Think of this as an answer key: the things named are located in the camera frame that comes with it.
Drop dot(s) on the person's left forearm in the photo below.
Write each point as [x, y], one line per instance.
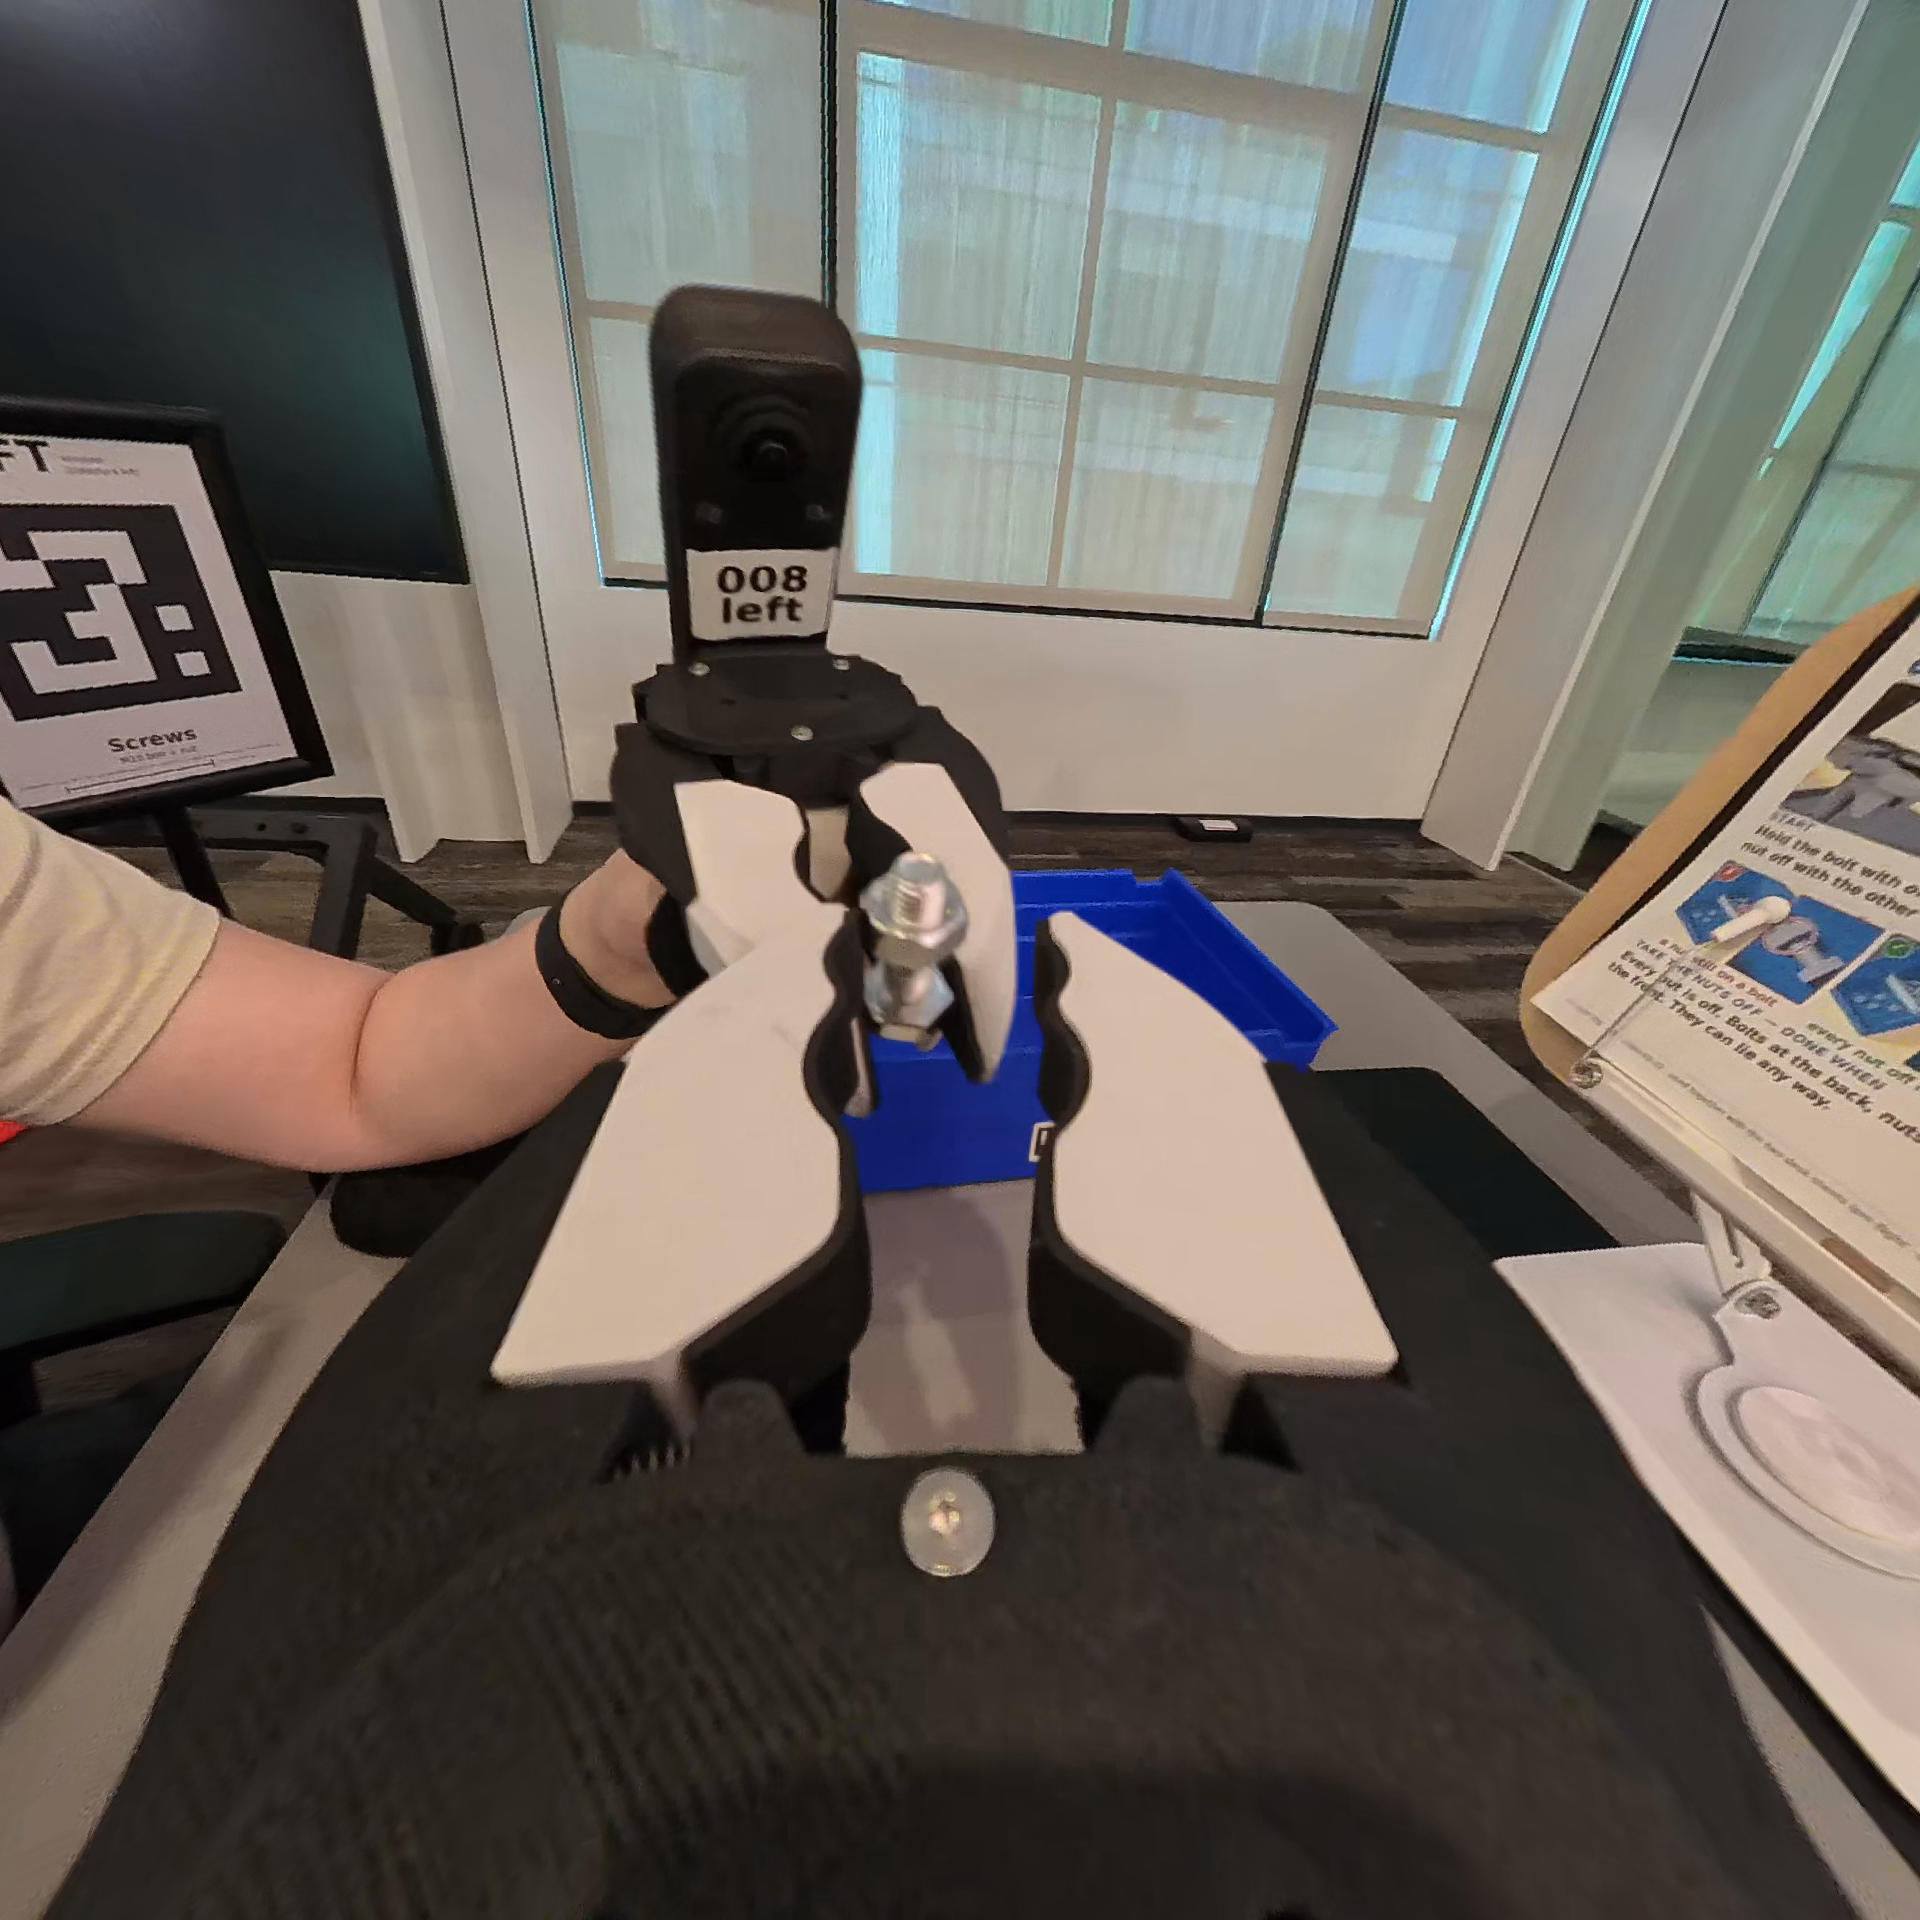
[404, 1036]

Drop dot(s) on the instruction sheet board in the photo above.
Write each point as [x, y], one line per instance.
[1770, 989]

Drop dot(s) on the small black floor box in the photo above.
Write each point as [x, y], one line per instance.
[1211, 829]

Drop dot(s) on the silver bolt with nut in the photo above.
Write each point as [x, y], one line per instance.
[909, 938]

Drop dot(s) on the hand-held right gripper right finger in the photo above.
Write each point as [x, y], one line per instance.
[1215, 1202]

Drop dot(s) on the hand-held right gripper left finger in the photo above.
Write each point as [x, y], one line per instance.
[690, 1202]

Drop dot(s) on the person's left hand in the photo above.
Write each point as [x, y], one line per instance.
[622, 929]

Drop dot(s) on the blue plastic bin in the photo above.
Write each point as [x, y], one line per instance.
[1170, 989]

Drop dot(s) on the white framed glass window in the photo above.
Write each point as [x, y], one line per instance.
[1140, 302]

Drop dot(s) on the dark chair armrest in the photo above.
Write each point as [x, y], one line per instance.
[135, 1277]

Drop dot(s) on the dark wall screen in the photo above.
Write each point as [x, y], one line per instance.
[224, 269]

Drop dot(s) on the black framed floor sign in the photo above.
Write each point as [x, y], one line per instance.
[120, 629]

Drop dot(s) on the white stand base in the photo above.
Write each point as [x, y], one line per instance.
[1650, 1397]

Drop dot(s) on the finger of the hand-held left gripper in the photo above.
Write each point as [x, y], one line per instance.
[977, 902]
[742, 869]

